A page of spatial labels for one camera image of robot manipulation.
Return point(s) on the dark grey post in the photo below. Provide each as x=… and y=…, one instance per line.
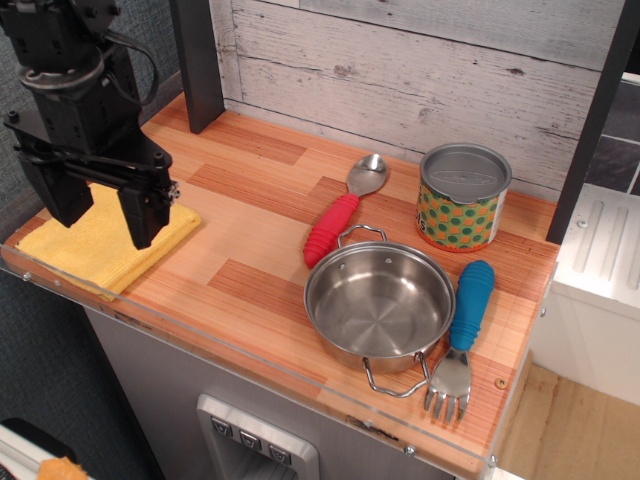
x=616, y=61
x=198, y=60

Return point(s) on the red handled metal spoon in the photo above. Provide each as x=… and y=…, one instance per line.
x=367, y=176

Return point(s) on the patterned tin can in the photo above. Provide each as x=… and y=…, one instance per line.
x=462, y=191

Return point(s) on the dark grey right post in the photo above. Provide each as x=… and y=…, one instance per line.
x=616, y=61

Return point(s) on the orange object at corner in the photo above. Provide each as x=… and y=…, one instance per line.
x=60, y=469

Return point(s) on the dark grey left post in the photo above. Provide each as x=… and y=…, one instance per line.
x=198, y=60

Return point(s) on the blue handled metal fork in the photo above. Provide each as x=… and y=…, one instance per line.
x=450, y=383

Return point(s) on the yellow folded towel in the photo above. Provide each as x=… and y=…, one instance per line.
x=97, y=253

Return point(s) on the grey dispenser button panel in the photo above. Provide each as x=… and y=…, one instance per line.
x=242, y=446

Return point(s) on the clear acrylic edge guard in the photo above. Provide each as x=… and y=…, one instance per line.
x=278, y=351

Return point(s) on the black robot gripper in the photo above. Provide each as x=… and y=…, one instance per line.
x=88, y=131

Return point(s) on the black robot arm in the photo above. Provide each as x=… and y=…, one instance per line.
x=71, y=40

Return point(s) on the small stainless steel pot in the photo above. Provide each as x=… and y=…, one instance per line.
x=381, y=307

